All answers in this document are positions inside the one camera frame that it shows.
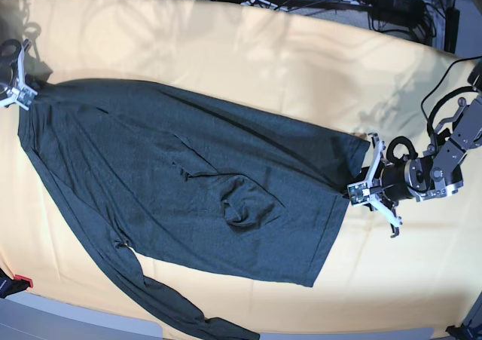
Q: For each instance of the dark grey long-sleeve shirt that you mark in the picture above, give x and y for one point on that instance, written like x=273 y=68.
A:
x=141 y=168

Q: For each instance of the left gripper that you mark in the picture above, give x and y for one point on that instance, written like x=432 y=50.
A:
x=394 y=174

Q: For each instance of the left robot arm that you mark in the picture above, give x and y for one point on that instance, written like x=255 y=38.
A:
x=454 y=128

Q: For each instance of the black clamp right corner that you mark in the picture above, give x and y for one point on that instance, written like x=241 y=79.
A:
x=462 y=332

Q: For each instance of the yellow table cloth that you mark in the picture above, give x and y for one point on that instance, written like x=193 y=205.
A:
x=319 y=71

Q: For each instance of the black table leg post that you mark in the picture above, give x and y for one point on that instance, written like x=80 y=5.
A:
x=452 y=16

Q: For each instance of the red and black clamp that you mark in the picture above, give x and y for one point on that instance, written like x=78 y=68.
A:
x=12 y=285

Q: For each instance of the black power adapter box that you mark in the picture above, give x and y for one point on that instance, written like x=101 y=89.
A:
x=407 y=9

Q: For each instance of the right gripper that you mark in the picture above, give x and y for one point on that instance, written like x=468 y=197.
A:
x=14 y=88

